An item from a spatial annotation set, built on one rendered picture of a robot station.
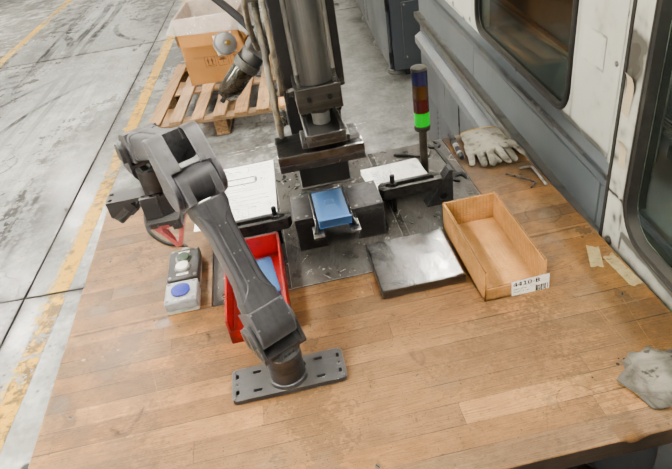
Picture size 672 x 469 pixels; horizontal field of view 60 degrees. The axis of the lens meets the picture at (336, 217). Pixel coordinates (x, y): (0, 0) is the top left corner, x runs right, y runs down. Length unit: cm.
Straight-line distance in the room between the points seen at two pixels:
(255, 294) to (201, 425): 24
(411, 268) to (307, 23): 52
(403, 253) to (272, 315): 38
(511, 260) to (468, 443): 43
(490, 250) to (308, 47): 55
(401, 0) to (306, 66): 321
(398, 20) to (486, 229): 315
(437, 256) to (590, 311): 31
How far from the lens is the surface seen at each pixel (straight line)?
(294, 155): 118
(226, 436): 102
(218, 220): 95
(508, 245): 127
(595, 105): 147
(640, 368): 106
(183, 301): 123
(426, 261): 121
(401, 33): 437
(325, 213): 126
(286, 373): 100
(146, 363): 118
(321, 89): 114
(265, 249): 131
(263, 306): 95
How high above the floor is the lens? 170
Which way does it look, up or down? 35 degrees down
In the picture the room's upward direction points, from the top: 10 degrees counter-clockwise
